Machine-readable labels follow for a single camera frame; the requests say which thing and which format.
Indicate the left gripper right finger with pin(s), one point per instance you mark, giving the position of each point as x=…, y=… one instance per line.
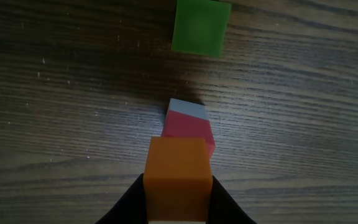
x=224, y=208

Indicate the white cube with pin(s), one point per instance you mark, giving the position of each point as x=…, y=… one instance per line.
x=188, y=109

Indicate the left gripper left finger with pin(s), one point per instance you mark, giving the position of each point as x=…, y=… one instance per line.
x=130, y=208

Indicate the orange cube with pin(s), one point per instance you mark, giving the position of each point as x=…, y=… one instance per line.
x=177, y=174

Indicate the red cube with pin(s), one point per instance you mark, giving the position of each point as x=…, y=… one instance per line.
x=188, y=127

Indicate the green cube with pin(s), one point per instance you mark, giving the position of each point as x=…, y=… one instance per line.
x=200, y=28

